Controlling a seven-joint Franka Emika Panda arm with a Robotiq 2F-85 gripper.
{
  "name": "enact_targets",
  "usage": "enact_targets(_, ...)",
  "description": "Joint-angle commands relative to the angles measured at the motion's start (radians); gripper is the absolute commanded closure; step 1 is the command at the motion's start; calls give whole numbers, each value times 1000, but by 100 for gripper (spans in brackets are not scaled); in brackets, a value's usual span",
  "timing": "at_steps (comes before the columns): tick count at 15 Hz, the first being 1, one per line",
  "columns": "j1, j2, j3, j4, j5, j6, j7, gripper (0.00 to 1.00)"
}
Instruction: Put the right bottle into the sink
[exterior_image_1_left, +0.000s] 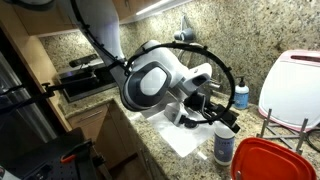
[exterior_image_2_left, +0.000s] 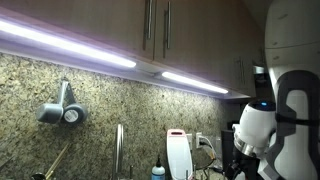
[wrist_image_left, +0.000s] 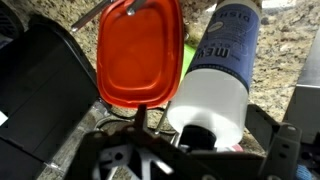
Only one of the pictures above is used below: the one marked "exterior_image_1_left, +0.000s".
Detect stainless steel sink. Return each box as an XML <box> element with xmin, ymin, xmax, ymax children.
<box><xmin>139</xmin><ymin>89</ymin><xmax>239</xmax><ymax>158</ymax></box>

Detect grey wrist camera block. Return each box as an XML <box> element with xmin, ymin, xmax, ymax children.
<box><xmin>163</xmin><ymin>101</ymin><xmax>190</xmax><ymax>127</ymax></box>

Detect wooden wall cabinets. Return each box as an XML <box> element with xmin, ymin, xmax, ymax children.
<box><xmin>13</xmin><ymin>0</ymin><xmax>188</xmax><ymax>36</ymax></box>

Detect orange clamp handle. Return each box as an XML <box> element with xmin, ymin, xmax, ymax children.
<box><xmin>59</xmin><ymin>153</ymin><xmax>77</xmax><ymax>164</ymax></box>

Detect white bottle blue label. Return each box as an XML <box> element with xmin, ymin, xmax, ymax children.
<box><xmin>233</xmin><ymin>76</ymin><xmax>250</xmax><ymax>110</ymax></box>

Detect white pink cutting board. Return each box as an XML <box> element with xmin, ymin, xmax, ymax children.
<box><xmin>258</xmin><ymin>49</ymin><xmax>320</xmax><ymax>132</ymax></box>

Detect white bottle purple label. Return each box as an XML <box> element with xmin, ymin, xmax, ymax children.
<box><xmin>213</xmin><ymin>120</ymin><xmax>236</xmax><ymax>167</ymax></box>

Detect black equipment cart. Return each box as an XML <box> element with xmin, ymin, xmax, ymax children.
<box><xmin>0</xmin><ymin>128</ymin><xmax>111</xmax><ymax>180</ymax></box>

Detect black toaster oven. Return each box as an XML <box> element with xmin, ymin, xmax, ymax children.
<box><xmin>56</xmin><ymin>58</ymin><xmax>118</xmax><ymax>103</ymax></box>

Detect black stereo camera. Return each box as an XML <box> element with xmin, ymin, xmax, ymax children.
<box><xmin>68</xmin><ymin>53</ymin><xmax>99</xmax><ymax>69</ymax></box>

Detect white sticker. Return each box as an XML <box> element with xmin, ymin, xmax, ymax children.
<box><xmin>196</xmin><ymin>150</ymin><xmax>208</xmax><ymax>160</ymax></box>

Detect orange plastic container lid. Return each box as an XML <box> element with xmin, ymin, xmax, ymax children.
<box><xmin>230</xmin><ymin>137</ymin><xmax>318</xmax><ymax>180</ymax></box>

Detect stainless steel refrigerator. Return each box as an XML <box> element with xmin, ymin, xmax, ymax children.
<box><xmin>0</xmin><ymin>49</ymin><xmax>58</xmax><ymax>168</ymax></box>

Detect metal dish rack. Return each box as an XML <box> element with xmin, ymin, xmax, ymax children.
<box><xmin>255</xmin><ymin>108</ymin><xmax>309</xmax><ymax>156</ymax></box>

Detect long under-cabinet light strip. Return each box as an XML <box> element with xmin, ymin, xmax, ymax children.
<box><xmin>134</xmin><ymin>0</ymin><xmax>174</xmax><ymax>16</ymax></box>

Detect grey wall pot filler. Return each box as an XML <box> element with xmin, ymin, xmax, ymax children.
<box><xmin>173</xmin><ymin>14</ymin><xmax>196</xmax><ymax>43</ymax></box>

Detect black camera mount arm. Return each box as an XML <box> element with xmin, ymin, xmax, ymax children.
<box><xmin>0</xmin><ymin>74</ymin><xmax>101</xmax><ymax>114</ymax></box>

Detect wooden base cabinet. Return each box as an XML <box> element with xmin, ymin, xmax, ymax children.
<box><xmin>66</xmin><ymin>101</ymin><xmax>151</xmax><ymax>180</ymax></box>

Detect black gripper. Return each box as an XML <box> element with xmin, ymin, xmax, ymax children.
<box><xmin>184</xmin><ymin>92</ymin><xmax>241</xmax><ymax>134</ymax></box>

